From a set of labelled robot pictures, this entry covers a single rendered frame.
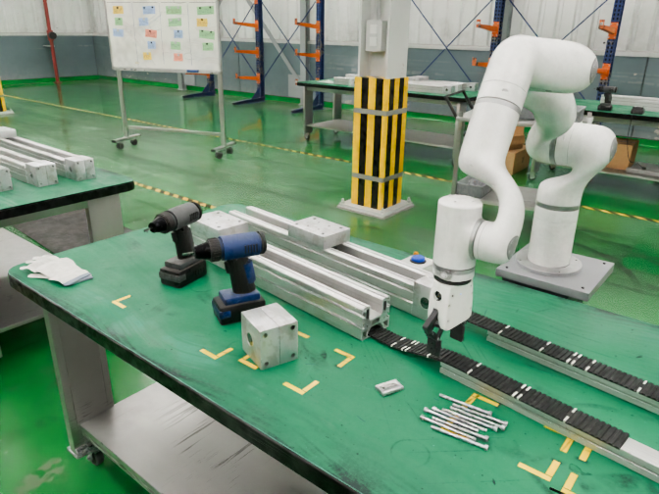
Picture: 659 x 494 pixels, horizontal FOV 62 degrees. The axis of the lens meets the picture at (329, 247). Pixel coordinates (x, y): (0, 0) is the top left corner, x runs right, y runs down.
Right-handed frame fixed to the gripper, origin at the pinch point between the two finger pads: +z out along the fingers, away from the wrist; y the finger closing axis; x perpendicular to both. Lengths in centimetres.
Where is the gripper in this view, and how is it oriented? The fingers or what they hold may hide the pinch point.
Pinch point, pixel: (445, 341)
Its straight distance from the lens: 121.8
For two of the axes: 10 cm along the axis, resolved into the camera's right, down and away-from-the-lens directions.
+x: -7.0, -2.7, 6.6
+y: 7.1, -2.5, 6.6
